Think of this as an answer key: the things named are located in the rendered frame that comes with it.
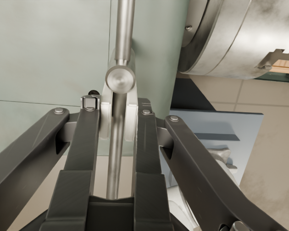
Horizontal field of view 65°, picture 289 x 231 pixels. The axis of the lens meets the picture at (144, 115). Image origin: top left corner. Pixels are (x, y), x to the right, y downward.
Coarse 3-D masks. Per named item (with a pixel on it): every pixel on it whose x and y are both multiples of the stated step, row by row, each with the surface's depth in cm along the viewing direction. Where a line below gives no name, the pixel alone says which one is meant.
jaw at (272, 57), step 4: (268, 52) 33; (272, 52) 33; (276, 52) 33; (280, 52) 33; (268, 56) 34; (272, 56) 34; (276, 56) 34; (280, 56) 34; (284, 56) 36; (288, 56) 36; (264, 60) 35; (268, 60) 35; (272, 60) 35; (276, 60) 35; (288, 60) 37; (260, 64) 36; (264, 64) 36; (268, 64) 36; (272, 64) 36
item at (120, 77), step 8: (112, 56) 19; (112, 64) 16; (120, 64) 16; (128, 64) 17; (112, 72) 16; (120, 72) 16; (128, 72) 16; (112, 80) 16; (120, 80) 16; (128, 80) 16; (112, 88) 17; (120, 88) 17; (128, 88) 17
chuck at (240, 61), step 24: (264, 0) 27; (288, 0) 27; (264, 24) 29; (288, 24) 29; (240, 48) 32; (264, 48) 32; (288, 48) 32; (216, 72) 38; (240, 72) 37; (264, 72) 37
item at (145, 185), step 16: (144, 112) 15; (144, 128) 13; (144, 144) 12; (144, 160) 11; (160, 160) 11; (144, 176) 9; (160, 176) 9; (144, 192) 8; (160, 192) 8; (144, 208) 8; (160, 208) 8; (144, 224) 7; (160, 224) 7
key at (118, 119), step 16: (128, 0) 15; (128, 16) 16; (128, 32) 16; (128, 48) 17; (112, 112) 20; (112, 128) 20; (112, 144) 20; (112, 160) 21; (112, 176) 21; (112, 192) 22
